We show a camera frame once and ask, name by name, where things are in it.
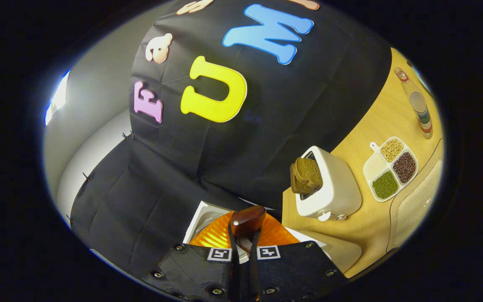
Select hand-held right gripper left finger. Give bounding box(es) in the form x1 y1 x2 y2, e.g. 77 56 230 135
141 212 242 302

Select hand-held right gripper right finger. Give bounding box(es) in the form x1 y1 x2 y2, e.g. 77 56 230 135
248 214 349 302

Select brown wooden spoon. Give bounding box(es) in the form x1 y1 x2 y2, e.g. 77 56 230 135
229 206 267 254

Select clear box of white rice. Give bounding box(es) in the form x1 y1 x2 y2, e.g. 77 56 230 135
386 138 444 252

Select white toaster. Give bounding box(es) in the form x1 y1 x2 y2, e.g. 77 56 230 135
295 146 363 221

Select brown bread slice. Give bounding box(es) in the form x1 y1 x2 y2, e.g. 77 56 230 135
290 157 324 195

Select black backdrop cloth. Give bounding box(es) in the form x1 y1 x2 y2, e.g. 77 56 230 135
68 0 393 277

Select white divided bean dish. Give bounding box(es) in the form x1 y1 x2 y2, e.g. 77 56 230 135
363 136 419 203

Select clear plastic water bottle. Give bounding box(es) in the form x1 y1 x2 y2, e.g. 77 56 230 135
394 67 434 139

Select large ceiling light panel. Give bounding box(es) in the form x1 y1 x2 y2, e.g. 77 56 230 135
44 69 71 126

